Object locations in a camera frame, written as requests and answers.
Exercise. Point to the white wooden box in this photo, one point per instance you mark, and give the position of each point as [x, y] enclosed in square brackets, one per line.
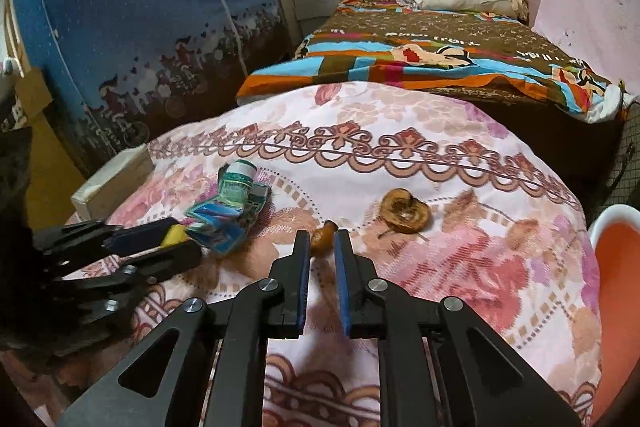
[115, 179]

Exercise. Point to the small yellow object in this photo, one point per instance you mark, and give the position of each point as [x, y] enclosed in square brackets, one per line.
[175, 234]

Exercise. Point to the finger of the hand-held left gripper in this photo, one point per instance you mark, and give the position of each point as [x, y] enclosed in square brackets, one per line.
[142, 236]
[167, 259]

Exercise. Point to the wooden cabinet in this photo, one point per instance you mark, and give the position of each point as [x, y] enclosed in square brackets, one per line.
[47, 167]

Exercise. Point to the dried apple slice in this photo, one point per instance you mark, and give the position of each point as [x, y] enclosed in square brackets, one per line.
[400, 212]

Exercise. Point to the pink floral blanket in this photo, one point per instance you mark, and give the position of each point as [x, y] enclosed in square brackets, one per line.
[450, 167]

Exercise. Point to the blue fabric wardrobe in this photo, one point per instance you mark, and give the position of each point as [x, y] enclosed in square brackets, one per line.
[125, 7]

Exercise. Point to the white nightstand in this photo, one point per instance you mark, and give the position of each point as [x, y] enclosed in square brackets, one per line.
[315, 4]

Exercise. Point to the small brown fruit piece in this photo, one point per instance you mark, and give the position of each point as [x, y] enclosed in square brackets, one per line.
[322, 241]

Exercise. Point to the colourful patterned bedspread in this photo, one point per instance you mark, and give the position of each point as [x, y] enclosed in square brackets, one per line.
[450, 37]

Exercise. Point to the orange bin with white rim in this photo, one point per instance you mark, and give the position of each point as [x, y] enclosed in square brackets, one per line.
[617, 282]

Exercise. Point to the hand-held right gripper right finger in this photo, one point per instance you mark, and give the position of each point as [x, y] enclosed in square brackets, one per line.
[342, 277]

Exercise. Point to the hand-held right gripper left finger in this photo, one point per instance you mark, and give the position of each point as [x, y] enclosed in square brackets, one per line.
[301, 277]

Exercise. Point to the white electric fan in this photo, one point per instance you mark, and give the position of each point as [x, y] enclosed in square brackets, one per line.
[627, 152]

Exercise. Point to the green and blue foil wrapper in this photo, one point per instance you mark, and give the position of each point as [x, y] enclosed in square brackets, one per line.
[225, 212]

